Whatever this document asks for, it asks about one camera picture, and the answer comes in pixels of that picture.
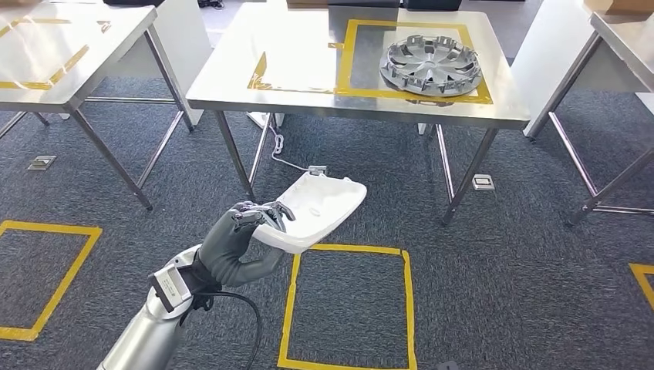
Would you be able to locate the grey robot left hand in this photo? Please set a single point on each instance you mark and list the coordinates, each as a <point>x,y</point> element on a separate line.
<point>225,250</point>

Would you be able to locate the white plastic shell part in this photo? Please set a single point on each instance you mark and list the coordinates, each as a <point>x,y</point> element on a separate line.
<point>317,209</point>

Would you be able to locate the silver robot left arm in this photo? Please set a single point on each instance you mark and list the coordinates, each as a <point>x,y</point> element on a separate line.
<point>138,337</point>

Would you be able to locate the floor socket plate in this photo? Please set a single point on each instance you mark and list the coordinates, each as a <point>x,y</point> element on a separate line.
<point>318,170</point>
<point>483,182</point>
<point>42,163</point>

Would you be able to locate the white power strip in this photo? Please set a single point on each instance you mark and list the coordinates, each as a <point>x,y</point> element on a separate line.
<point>260,120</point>

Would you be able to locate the stainless steel table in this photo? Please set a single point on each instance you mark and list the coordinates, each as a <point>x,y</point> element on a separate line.
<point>628,46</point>
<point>51,51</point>
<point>230,76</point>

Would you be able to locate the black power adapters pile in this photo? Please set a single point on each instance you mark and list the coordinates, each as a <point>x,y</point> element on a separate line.
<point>210,4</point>

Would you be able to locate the silver wheel hubcap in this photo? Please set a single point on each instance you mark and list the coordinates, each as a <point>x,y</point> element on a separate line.
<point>434,66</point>

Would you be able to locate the open cardboard carton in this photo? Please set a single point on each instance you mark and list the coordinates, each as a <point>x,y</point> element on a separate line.
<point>623,5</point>

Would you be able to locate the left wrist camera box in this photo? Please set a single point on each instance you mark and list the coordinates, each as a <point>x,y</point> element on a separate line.
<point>171,288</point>

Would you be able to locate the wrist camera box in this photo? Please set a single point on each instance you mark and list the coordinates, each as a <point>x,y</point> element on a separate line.
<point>171,288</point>
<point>445,366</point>

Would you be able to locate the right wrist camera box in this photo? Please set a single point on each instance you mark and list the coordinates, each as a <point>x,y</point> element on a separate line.
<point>445,366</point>

